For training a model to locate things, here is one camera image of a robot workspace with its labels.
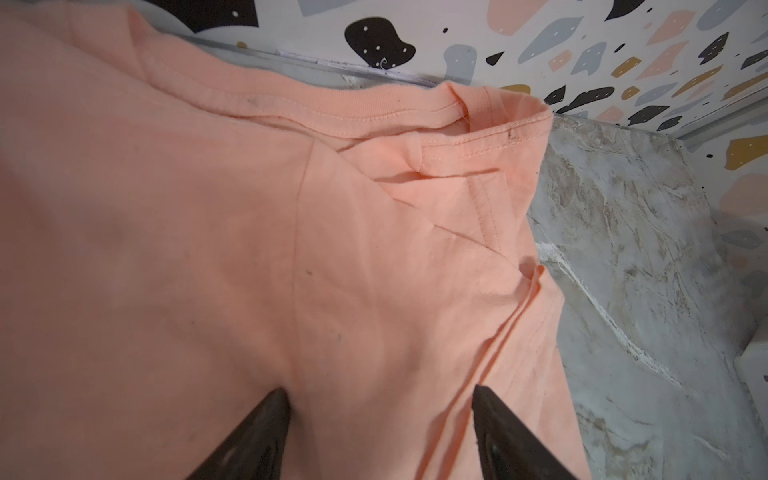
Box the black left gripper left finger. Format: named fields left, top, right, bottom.
left=188, top=388, right=291, bottom=480

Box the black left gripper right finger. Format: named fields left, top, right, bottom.
left=471, top=385, right=576, bottom=480

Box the peach graphic t-shirt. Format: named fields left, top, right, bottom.
left=1, top=1, right=590, bottom=479

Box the right aluminium corner post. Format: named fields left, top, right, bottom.
left=674, top=88, right=767, bottom=149

